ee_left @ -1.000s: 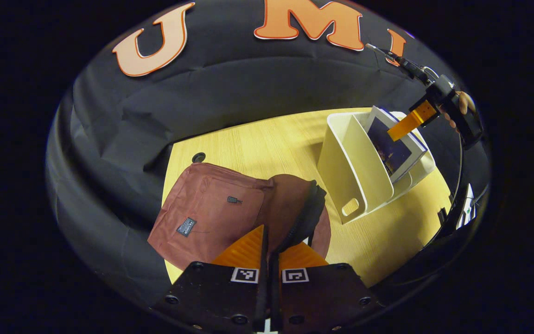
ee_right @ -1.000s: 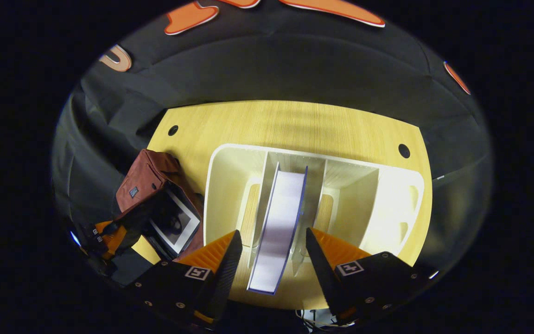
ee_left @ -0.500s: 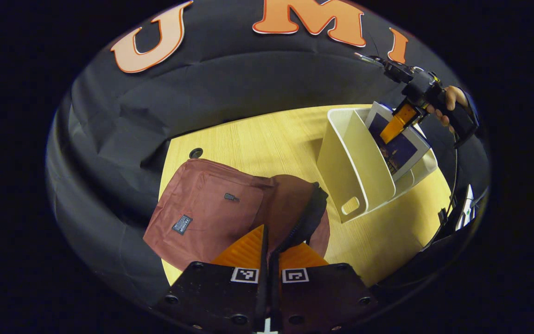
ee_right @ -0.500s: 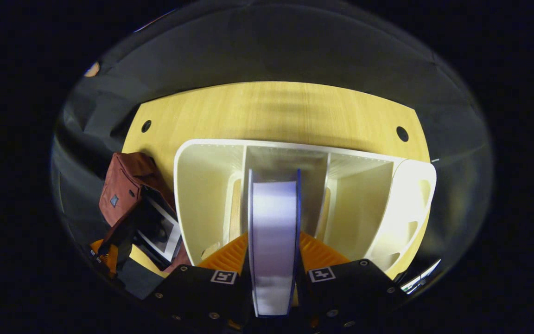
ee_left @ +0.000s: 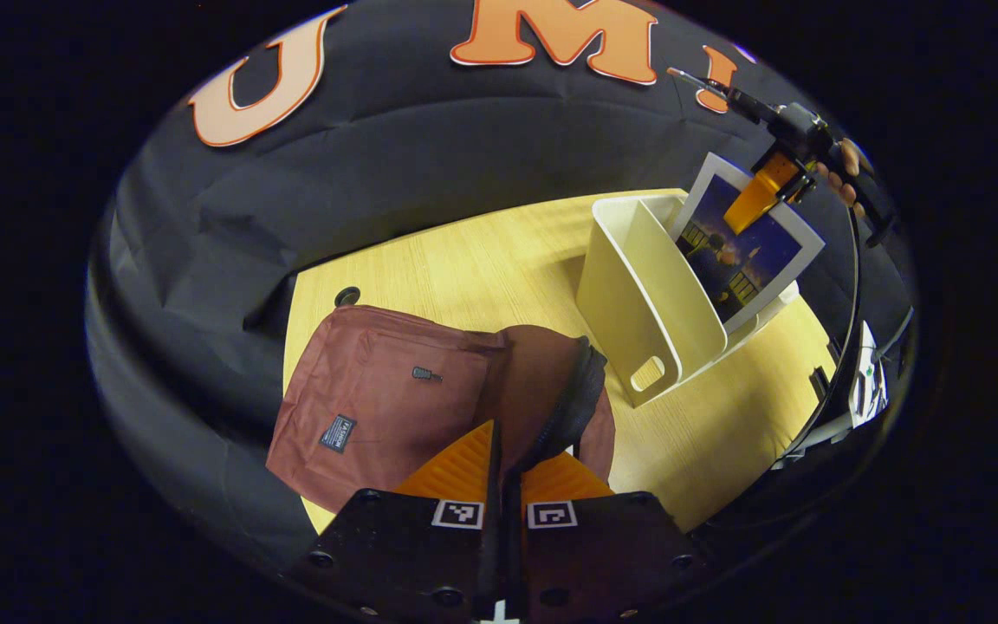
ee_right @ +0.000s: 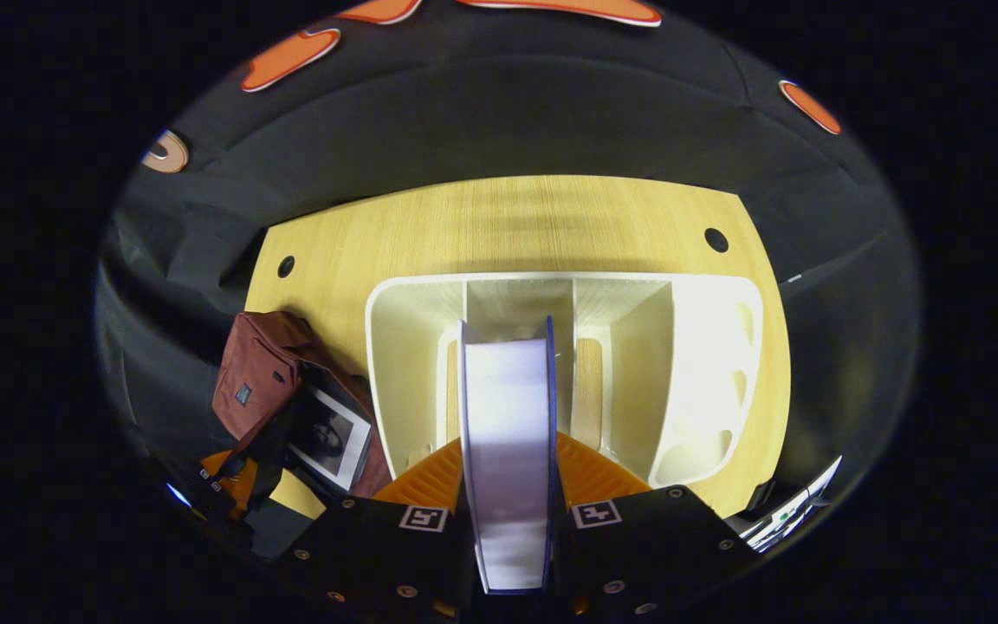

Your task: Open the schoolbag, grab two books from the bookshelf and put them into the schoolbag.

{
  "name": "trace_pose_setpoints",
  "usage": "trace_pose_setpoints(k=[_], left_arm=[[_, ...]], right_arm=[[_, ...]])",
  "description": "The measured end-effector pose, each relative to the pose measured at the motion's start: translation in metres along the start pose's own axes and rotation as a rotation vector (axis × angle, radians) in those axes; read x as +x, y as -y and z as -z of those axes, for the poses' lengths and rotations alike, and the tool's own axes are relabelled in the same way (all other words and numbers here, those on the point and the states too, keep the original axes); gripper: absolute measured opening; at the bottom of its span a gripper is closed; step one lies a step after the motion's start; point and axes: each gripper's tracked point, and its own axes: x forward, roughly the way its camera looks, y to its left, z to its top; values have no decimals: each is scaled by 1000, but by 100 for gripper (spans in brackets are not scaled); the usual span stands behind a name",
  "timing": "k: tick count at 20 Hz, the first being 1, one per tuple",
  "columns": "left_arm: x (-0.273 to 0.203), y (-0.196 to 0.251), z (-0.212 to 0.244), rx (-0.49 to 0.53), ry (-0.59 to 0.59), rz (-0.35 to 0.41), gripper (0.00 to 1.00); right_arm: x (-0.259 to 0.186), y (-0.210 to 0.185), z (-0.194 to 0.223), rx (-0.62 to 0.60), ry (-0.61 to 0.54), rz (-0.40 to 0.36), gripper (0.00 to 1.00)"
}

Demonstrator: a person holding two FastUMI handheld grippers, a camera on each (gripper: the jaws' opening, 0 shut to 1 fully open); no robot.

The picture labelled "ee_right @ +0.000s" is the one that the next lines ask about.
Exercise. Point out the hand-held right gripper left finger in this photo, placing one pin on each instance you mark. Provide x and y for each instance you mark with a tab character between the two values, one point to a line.
378	550

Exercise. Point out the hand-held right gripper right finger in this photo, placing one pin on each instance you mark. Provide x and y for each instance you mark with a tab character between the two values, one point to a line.
638	546

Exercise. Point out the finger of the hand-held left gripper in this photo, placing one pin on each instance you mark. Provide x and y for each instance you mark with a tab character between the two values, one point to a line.
204	474
217	488

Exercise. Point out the maroon schoolbag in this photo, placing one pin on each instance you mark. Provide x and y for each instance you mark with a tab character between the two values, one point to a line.
261	373

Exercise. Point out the white spine book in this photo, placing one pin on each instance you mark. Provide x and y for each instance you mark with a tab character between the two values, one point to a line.
330	438

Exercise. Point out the white bookshelf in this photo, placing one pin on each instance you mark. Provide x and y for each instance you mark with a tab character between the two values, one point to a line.
707	373

